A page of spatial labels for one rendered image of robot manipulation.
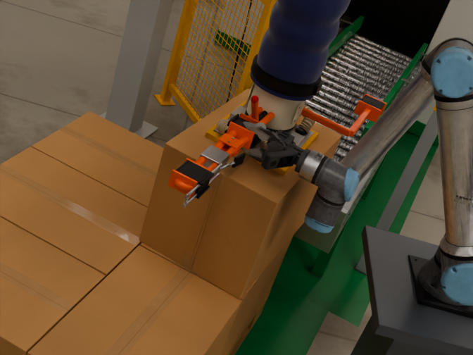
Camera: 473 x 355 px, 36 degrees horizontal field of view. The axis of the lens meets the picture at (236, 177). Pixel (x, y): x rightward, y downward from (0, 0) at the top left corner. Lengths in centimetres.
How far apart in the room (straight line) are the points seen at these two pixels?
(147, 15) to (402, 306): 206
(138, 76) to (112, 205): 137
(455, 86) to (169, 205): 97
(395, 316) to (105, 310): 87
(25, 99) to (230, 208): 220
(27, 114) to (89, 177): 141
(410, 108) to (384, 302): 60
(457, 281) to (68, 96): 278
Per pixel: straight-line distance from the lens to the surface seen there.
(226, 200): 221
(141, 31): 376
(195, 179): 184
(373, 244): 251
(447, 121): 197
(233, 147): 205
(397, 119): 213
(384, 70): 457
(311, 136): 252
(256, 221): 219
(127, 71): 387
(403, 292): 236
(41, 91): 430
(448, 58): 191
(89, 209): 256
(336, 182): 208
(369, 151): 217
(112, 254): 239
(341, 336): 326
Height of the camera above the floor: 210
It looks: 32 degrees down
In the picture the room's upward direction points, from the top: 19 degrees clockwise
